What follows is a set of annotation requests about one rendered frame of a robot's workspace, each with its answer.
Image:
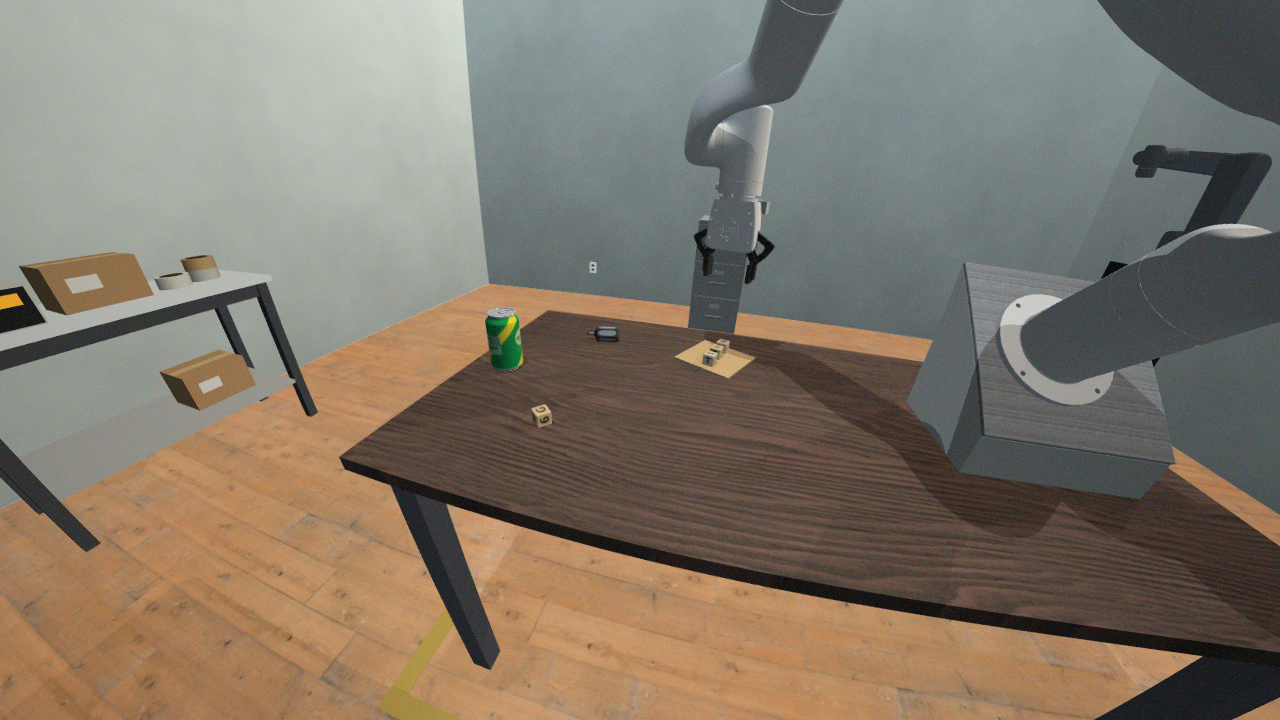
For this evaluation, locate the green drink can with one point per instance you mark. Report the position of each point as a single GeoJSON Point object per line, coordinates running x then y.
{"type": "Point", "coordinates": [504, 340]}

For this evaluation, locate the tan square mat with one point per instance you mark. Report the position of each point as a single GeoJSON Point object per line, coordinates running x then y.
{"type": "Point", "coordinates": [729, 364]}

